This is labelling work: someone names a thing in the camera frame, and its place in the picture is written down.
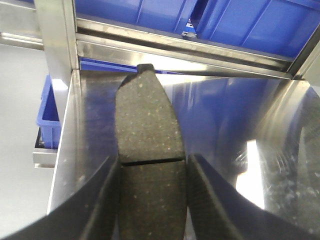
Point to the blue plastic crate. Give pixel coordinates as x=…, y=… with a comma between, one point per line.
x=280, y=27
x=165, y=15

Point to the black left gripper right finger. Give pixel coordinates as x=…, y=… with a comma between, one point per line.
x=219, y=212

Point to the left blue plastic crate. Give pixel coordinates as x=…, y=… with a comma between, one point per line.
x=165, y=15

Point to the grey brake pad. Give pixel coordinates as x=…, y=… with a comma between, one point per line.
x=153, y=193

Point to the small blue bin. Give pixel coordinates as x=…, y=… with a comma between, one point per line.
x=48, y=118

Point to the right blue plastic crate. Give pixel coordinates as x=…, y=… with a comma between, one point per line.
x=280, y=27

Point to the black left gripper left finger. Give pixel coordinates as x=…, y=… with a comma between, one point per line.
x=89, y=214

